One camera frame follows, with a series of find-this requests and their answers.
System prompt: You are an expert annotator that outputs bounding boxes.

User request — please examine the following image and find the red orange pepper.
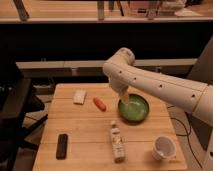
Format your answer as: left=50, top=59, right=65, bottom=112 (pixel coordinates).
left=93, top=97, right=106, bottom=111

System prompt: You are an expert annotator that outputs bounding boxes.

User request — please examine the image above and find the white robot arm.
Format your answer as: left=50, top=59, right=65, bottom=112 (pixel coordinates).
left=103, top=48, right=213, bottom=127

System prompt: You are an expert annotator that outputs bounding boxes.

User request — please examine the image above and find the green bowl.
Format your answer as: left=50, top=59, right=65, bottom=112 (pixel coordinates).
left=118, top=94, right=149, bottom=122

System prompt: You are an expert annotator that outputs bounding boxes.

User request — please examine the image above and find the white sponge block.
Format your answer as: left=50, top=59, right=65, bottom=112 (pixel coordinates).
left=73, top=90, right=86, bottom=105

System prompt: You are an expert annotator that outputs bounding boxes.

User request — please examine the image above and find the white label bottle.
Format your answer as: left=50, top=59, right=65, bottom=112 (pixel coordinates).
left=110, top=121, right=125, bottom=163

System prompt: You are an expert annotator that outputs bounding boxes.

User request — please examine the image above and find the white cup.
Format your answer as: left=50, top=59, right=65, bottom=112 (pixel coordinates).
left=152, top=136, right=177, bottom=162

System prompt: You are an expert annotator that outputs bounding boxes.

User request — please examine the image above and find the black remote control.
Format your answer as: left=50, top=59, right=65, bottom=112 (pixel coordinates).
left=56, top=134, right=68, bottom=160

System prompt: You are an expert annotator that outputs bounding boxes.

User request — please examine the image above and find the wooden background shelf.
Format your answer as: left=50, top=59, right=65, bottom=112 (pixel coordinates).
left=0, top=0, right=213, bottom=23

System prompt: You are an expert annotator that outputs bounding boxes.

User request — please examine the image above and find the black cable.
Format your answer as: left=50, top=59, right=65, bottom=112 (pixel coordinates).
left=166, top=105, right=204, bottom=171

